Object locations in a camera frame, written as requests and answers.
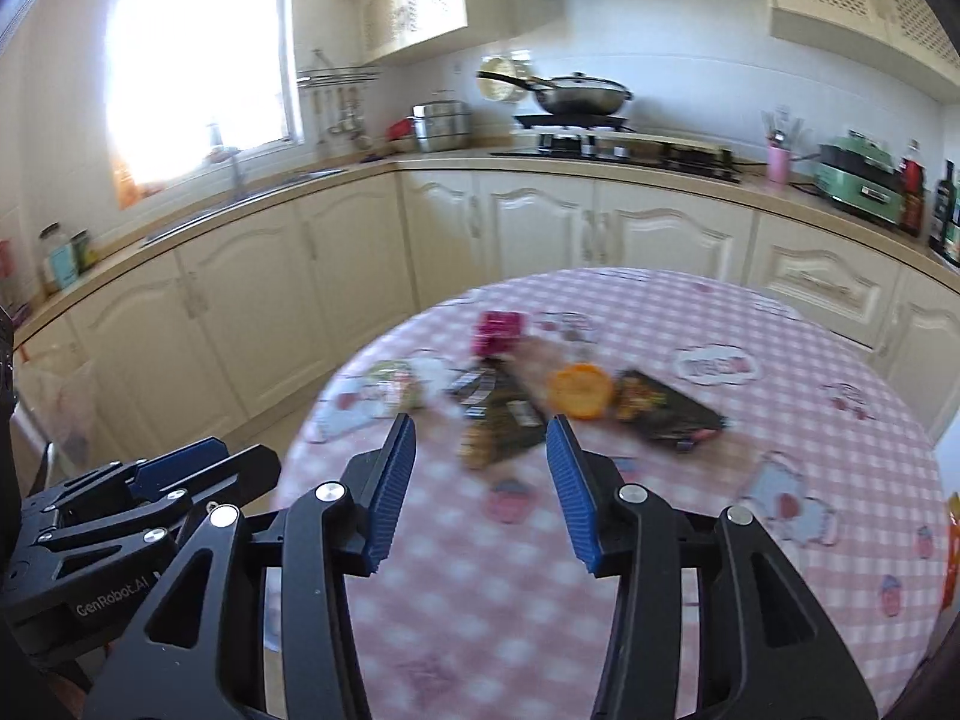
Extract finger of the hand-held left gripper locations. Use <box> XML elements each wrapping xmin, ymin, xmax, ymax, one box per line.
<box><xmin>41</xmin><ymin>445</ymin><xmax>283</xmax><ymax>563</ymax></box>
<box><xmin>56</xmin><ymin>439</ymin><xmax>230</xmax><ymax>511</ymax></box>

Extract green electric cooker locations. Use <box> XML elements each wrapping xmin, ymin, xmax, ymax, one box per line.
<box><xmin>814</xmin><ymin>131</ymin><xmax>905</xmax><ymax>226</ymax></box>

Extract orange fruit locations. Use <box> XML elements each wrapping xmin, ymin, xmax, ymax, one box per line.
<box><xmin>546</xmin><ymin>362</ymin><xmax>614</xmax><ymax>421</ymax></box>

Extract small lattice door cabinet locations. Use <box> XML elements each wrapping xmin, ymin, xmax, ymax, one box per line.
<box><xmin>337</xmin><ymin>0</ymin><xmax>470</xmax><ymax>65</ymax></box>

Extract utensils in holder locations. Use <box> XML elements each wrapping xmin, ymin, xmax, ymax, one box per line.
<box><xmin>761</xmin><ymin>106</ymin><xmax>807</xmax><ymax>147</ymax></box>

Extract steel sink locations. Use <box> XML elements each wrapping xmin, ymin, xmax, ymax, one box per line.
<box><xmin>142</xmin><ymin>167</ymin><xmax>350</xmax><ymax>245</ymax></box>

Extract metal utensil rack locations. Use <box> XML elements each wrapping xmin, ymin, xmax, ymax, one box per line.
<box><xmin>296</xmin><ymin>51</ymin><xmax>382</xmax><ymax>87</ymax></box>

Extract orange packet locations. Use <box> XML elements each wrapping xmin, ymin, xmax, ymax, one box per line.
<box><xmin>941</xmin><ymin>491</ymin><xmax>960</xmax><ymax>608</ymax></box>

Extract kitchen window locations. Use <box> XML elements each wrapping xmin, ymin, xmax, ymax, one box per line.
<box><xmin>105</xmin><ymin>0</ymin><xmax>301</xmax><ymax>188</ymax></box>

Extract cream hanging colander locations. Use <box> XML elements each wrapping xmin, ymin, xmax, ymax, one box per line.
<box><xmin>480</xmin><ymin>54</ymin><xmax>530</xmax><ymax>102</ymax></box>

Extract clear jar white lid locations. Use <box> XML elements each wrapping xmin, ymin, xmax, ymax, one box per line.
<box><xmin>39</xmin><ymin>223</ymin><xmax>72</xmax><ymax>290</ymax></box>

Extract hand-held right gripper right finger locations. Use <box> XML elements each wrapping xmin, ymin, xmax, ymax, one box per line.
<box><xmin>545</xmin><ymin>414</ymin><xmax>878</xmax><ymax>720</ymax></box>

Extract hanging metal ladle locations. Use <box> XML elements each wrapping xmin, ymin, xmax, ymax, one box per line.
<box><xmin>346</xmin><ymin>86</ymin><xmax>374</xmax><ymax>151</ymax></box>

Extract dark yellow-print snack packet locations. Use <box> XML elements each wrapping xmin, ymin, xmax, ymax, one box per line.
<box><xmin>613</xmin><ymin>369</ymin><xmax>730</xmax><ymax>455</ymax></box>

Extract magenta wrapper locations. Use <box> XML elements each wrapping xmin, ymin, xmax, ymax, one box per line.
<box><xmin>471</xmin><ymin>310</ymin><xmax>527</xmax><ymax>359</ymax></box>

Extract hanging translucent plastic bag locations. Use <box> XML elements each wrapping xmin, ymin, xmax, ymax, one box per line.
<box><xmin>19</xmin><ymin>345</ymin><xmax>102</xmax><ymax>466</ymax></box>

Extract orange windowsill item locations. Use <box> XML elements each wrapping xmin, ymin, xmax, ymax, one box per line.
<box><xmin>112</xmin><ymin>150</ymin><xmax>140</xmax><ymax>207</ymax></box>

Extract dark glass bottle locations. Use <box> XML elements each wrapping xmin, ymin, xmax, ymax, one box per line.
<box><xmin>930</xmin><ymin>160</ymin><xmax>960</xmax><ymax>252</ymax></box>

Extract steel faucet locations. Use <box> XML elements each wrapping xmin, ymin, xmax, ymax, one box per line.
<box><xmin>206</xmin><ymin>122</ymin><xmax>248</xmax><ymax>200</ymax></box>

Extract wok with lid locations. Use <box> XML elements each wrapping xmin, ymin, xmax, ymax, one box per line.
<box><xmin>478</xmin><ymin>71</ymin><xmax>633</xmax><ymax>117</ymax></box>

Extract steel steamer pot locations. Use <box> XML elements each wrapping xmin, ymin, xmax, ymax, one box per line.
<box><xmin>409</xmin><ymin>94</ymin><xmax>475</xmax><ymax>153</ymax></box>

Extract black gas stove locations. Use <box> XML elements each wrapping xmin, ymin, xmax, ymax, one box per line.
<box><xmin>491</xmin><ymin>136</ymin><xmax>743</xmax><ymax>185</ymax></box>

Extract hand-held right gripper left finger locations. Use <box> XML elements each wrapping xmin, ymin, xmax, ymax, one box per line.
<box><xmin>82</xmin><ymin>412</ymin><xmax>418</xmax><ymax>720</ymax></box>

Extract round table pink checked cloth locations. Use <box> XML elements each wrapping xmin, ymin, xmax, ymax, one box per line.
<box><xmin>274</xmin><ymin>268</ymin><xmax>950</xmax><ymax>720</ymax></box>

